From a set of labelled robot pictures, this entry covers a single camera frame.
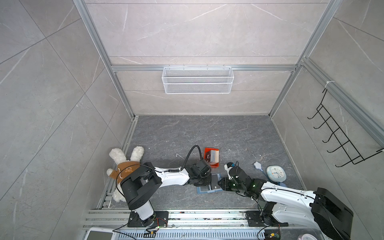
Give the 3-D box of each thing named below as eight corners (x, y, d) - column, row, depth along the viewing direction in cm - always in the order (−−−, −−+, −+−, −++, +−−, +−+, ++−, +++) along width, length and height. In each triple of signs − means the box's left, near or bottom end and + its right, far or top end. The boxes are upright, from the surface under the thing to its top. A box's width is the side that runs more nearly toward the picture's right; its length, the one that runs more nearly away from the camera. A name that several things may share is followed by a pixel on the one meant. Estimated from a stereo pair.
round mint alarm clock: (269, 182, 88) (272, 180, 85) (265, 167, 94) (267, 165, 91) (285, 182, 88) (288, 180, 85) (279, 167, 94) (282, 165, 91)
